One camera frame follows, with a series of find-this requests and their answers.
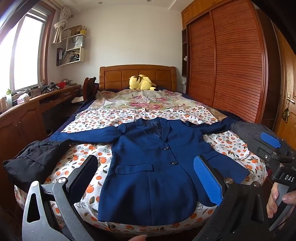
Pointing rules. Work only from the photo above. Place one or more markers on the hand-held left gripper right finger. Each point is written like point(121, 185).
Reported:
point(208, 178)

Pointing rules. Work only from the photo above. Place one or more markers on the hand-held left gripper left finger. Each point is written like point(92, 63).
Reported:
point(81, 178)

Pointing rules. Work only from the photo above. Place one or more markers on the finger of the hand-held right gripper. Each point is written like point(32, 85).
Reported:
point(269, 140)

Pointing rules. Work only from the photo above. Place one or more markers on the navy blue suit jacket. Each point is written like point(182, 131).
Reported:
point(150, 180)

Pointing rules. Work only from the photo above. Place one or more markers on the person's right hand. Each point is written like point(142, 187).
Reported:
point(271, 204)

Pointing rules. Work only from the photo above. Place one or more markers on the person's left hand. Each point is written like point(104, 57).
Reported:
point(138, 238)

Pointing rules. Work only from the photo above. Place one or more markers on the hanging door ornament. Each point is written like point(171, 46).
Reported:
point(285, 114)

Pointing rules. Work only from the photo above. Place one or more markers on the orange fruit print bedsheet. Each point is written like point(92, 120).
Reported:
point(231, 143)

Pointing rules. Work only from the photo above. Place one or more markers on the black folded garment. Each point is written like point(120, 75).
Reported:
point(34, 160)

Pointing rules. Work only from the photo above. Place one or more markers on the wooden door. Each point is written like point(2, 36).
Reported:
point(289, 81)

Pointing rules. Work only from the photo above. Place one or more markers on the dark blue bed sheet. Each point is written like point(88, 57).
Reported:
point(81, 109)

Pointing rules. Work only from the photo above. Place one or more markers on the white cloth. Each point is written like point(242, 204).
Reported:
point(77, 100)

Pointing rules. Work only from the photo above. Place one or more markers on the wooden desk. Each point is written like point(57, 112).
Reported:
point(23, 120)

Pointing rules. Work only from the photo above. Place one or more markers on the wooden chair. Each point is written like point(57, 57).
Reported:
point(89, 89)

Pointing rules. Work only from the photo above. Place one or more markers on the wooden louvred wardrobe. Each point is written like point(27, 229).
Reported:
point(231, 58)

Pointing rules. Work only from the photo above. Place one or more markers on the red basket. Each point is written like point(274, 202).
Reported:
point(61, 85)

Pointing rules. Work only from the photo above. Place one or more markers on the black device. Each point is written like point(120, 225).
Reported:
point(48, 88)

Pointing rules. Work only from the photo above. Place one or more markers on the pink floral blanket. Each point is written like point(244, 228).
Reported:
point(143, 102)

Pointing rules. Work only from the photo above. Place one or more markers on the tissue box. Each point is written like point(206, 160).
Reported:
point(22, 98)

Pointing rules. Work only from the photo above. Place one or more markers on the green cap bottle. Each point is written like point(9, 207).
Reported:
point(9, 99)

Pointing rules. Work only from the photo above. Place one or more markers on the wooden bed headboard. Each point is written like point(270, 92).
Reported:
point(115, 76)

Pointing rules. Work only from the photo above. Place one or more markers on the yellow plush toy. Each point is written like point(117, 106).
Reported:
point(141, 83)

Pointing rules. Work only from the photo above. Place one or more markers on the row of folders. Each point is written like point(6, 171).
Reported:
point(67, 56)

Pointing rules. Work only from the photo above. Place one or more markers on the white paper bag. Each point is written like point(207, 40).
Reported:
point(75, 42)

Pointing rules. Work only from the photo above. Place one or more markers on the window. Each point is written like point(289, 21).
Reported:
point(25, 53)

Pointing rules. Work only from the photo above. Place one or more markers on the cardboard box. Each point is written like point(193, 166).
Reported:
point(72, 31)

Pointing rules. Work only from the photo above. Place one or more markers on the yellow cup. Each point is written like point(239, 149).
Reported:
point(83, 30)

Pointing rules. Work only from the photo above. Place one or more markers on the tied beige curtain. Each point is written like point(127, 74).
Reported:
point(59, 27)

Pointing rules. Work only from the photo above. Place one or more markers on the white wall shelf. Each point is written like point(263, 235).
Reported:
point(82, 55)

